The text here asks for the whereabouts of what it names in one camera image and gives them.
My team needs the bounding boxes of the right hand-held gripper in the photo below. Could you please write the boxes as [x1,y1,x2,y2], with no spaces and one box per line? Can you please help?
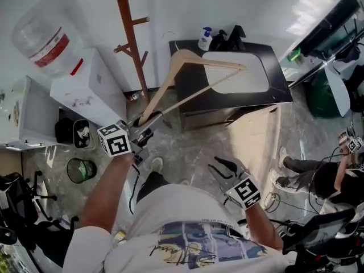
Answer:
[208,156,262,211]

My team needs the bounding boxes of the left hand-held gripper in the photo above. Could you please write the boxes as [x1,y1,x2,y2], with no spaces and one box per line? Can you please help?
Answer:
[97,111,165,167]

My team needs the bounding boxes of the wooden hanger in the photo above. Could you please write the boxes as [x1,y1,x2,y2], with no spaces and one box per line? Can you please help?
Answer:
[133,31,247,127]

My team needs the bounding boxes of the brown branch coat rack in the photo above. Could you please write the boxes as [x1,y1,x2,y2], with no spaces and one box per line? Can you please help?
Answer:
[83,0,152,105]

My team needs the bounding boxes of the person's right forearm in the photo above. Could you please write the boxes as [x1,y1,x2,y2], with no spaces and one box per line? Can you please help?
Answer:
[243,204,284,250]

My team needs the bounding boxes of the person's left forearm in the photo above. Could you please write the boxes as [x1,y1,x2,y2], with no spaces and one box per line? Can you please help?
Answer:
[80,151,135,235]

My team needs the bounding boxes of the light wooden board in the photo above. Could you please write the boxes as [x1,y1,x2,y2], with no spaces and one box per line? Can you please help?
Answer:
[226,104,283,199]

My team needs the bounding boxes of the white water dispenser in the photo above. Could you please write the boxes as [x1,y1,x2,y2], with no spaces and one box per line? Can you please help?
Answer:
[50,47,127,128]

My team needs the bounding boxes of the white trash bin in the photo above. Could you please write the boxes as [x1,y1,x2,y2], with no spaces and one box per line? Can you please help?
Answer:
[72,118,96,151]

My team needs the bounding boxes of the person's white printed shirt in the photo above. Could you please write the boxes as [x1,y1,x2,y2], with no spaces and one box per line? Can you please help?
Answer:
[62,183,291,273]

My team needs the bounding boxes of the person's black trousers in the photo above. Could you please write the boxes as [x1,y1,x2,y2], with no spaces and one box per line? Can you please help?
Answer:
[136,171,172,205]

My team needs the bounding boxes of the black mesh wastebasket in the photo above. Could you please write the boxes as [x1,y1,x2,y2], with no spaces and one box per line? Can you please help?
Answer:
[66,157,98,185]

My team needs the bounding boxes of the black bag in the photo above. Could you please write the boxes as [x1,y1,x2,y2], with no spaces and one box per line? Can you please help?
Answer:
[54,117,76,145]

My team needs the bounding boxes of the white soap pump bottle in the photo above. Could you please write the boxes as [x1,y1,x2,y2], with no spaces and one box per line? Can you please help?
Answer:
[197,27,214,52]

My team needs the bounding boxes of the white sink basin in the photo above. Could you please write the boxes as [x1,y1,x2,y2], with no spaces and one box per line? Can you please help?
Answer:
[202,51,271,94]

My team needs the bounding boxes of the dark vanity cabinet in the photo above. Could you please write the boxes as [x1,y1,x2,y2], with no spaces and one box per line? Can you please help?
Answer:
[168,39,294,134]

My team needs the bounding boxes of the white low cabinet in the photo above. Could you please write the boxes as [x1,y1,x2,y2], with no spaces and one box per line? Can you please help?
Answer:
[0,75,63,152]

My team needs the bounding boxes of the black pump bottle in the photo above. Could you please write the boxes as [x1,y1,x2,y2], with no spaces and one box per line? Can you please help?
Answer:
[211,30,229,51]

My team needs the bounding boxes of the small white box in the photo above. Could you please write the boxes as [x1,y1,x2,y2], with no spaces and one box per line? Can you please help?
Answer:
[113,230,128,246]

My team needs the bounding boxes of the green bin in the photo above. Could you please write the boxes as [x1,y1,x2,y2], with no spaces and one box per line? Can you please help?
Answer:
[305,71,342,119]

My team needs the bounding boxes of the black faucet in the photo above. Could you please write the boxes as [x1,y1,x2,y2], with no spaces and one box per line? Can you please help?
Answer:
[226,24,247,51]

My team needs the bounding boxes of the clear water jug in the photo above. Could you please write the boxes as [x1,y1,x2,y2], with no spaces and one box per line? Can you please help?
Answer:
[10,0,86,78]

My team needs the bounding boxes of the small green box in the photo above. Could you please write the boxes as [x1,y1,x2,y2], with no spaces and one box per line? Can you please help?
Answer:
[288,47,303,63]

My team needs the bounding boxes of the black office chair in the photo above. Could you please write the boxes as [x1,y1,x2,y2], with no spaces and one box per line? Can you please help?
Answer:
[0,170,81,268]

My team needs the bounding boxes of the dark framed glass partition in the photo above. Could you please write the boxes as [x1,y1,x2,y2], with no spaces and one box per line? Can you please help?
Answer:
[278,0,364,88]

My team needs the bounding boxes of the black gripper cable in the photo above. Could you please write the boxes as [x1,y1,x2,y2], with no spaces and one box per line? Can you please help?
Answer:
[129,163,142,216]

